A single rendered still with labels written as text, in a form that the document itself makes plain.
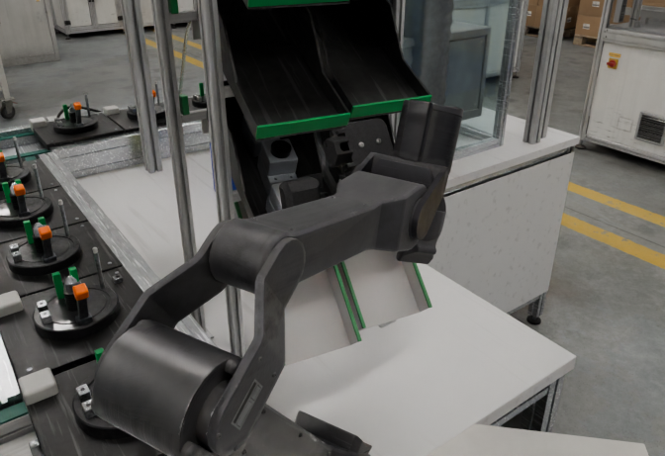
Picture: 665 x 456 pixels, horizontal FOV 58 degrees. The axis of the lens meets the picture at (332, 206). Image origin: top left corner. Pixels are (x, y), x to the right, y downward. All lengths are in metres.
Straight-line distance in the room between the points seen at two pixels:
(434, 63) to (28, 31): 6.76
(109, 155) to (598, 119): 3.69
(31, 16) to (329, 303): 7.41
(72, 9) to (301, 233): 9.39
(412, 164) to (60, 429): 0.63
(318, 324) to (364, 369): 0.20
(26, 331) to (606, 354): 2.19
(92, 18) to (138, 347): 9.48
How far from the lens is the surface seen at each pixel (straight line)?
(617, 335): 2.85
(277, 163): 0.86
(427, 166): 0.53
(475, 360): 1.17
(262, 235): 0.34
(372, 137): 0.62
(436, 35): 1.84
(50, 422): 0.96
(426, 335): 1.21
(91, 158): 2.04
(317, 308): 0.96
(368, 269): 1.03
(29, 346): 1.12
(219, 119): 0.85
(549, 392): 1.25
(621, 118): 4.76
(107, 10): 9.83
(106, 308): 1.12
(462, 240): 2.08
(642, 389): 2.62
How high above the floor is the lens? 1.60
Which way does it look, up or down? 26 degrees down
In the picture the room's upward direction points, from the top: straight up
